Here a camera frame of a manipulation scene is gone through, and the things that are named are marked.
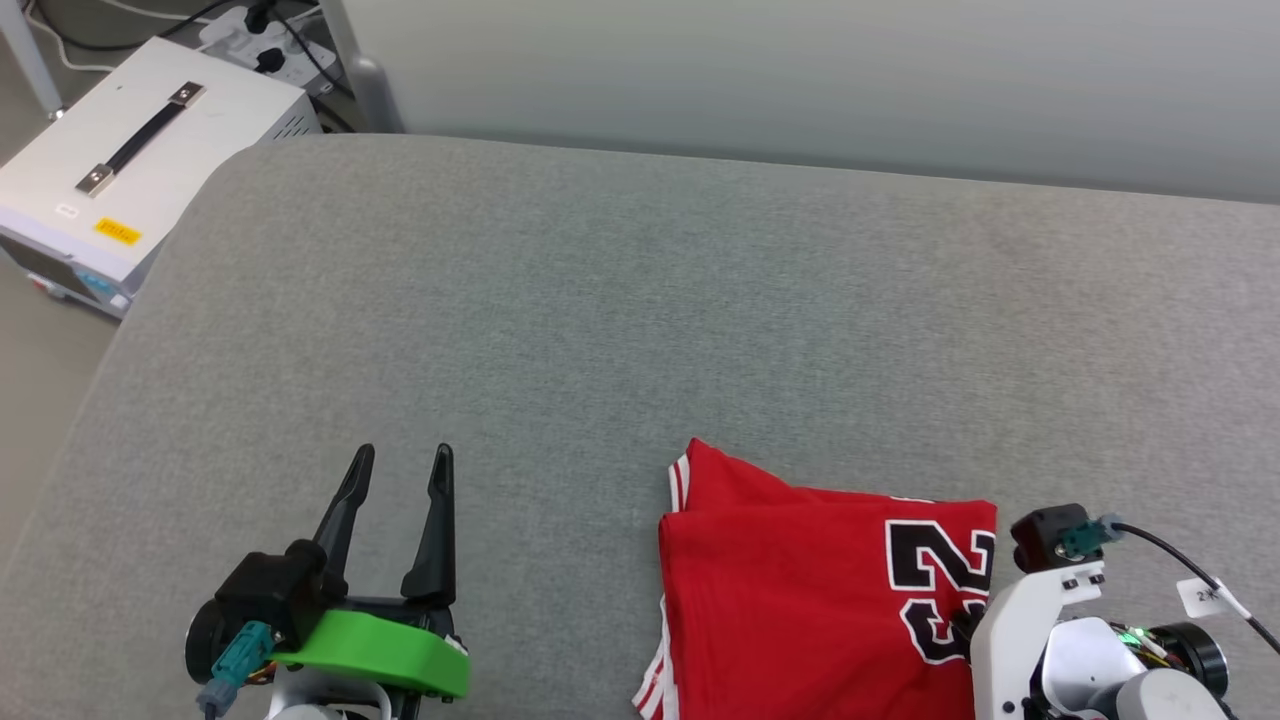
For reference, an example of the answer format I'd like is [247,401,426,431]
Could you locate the teal left camera connector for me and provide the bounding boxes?
[197,620,277,715]

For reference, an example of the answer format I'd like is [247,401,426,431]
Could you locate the white power strip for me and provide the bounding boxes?
[198,0,337,97]

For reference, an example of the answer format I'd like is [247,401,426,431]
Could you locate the white floor cable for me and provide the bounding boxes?
[24,0,113,75]

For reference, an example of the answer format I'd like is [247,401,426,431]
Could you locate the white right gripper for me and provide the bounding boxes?
[955,560,1106,720]

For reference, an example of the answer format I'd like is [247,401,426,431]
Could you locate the grey metal partition post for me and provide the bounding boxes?
[318,0,406,134]

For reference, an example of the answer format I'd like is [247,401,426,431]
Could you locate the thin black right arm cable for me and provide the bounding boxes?
[1110,520,1280,656]

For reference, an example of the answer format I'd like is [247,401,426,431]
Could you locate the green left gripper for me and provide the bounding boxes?
[275,444,471,699]

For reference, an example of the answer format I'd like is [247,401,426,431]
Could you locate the white power supply box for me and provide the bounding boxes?
[0,37,323,319]

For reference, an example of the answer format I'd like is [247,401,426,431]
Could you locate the white table leg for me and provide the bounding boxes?
[0,0,67,120]

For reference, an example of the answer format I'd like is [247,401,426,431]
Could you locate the white partition panel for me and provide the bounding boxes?
[340,0,1280,206]

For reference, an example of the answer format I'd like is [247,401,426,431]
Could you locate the red basketball jersey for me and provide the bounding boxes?
[630,437,999,720]

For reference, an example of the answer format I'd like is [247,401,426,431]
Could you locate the teal camera connector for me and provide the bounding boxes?
[1060,513,1127,559]
[197,620,277,715]

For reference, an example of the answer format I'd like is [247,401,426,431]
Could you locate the teal right camera connector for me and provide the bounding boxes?
[1060,513,1127,559]

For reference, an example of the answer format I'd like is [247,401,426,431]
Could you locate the white cable label tag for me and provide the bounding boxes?
[1177,577,1251,620]

